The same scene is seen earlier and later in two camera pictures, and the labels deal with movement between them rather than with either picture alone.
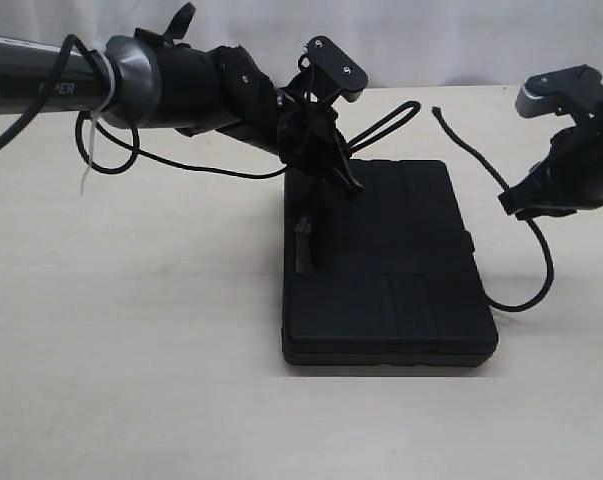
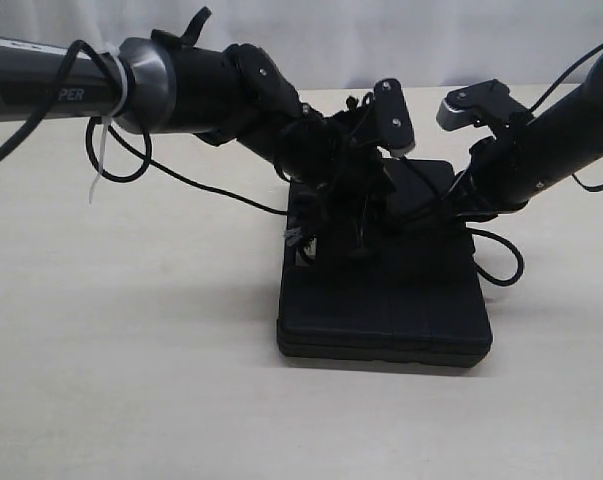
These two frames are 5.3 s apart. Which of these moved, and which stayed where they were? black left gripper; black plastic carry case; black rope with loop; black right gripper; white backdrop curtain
Moved: black left gripper; black rope with loop; black right gripper
Stayed: black plastic carry case; white backdrop curtain
